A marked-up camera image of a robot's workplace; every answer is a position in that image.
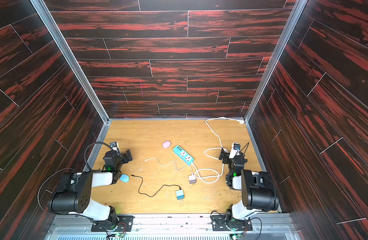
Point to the teal USB charger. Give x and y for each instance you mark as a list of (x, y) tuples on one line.
[(180, 195)]

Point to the pink USB charger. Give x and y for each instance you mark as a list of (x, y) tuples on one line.
[(192, 179)]

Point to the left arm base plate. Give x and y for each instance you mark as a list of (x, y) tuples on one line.
[(122, 224)]

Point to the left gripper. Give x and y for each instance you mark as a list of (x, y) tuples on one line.
[(124, 156)]

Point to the teal power strip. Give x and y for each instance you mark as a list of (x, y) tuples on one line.
[(187, 158)]

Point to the pink earbud case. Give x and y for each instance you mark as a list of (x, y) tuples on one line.
[(166, 144)]

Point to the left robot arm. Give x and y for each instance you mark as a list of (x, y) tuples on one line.
[(73, 193)]

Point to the blue earbud case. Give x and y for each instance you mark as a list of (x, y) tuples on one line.
[(124, 178)]

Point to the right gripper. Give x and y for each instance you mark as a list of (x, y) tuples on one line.
[(227, 156)]

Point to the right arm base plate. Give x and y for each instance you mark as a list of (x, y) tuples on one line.
[(224, 223)]

